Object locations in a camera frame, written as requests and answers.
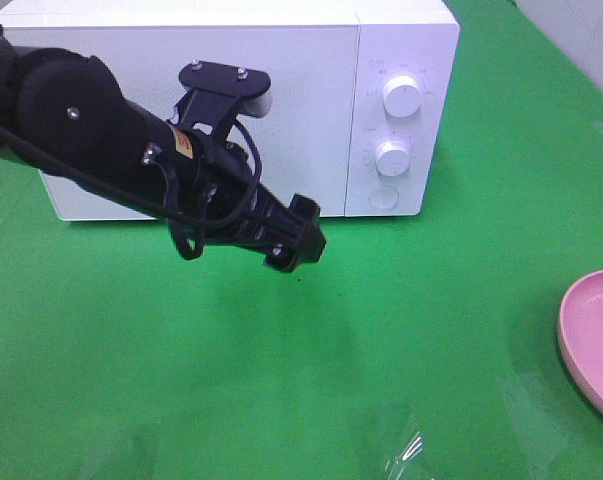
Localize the round door release button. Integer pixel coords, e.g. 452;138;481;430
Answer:
369;186;400;211

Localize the left silver black wrist camera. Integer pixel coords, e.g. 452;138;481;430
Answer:
178;60;272;118

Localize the white microwave door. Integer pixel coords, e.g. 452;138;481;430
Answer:
5;26;357;216

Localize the clear plastic film piece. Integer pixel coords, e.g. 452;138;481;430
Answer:
380;431;433;480

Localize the white round knob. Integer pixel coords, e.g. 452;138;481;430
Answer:
383;75;422;118
374;141;411;177

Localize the pink round plate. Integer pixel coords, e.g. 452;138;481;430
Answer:
557;270;603;416

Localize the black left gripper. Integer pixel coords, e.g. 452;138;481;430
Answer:
168;89;326;273

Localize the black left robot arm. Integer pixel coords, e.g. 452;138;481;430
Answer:
0;24;326;273

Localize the white microwave oven body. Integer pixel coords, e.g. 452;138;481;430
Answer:
0;1;460;217

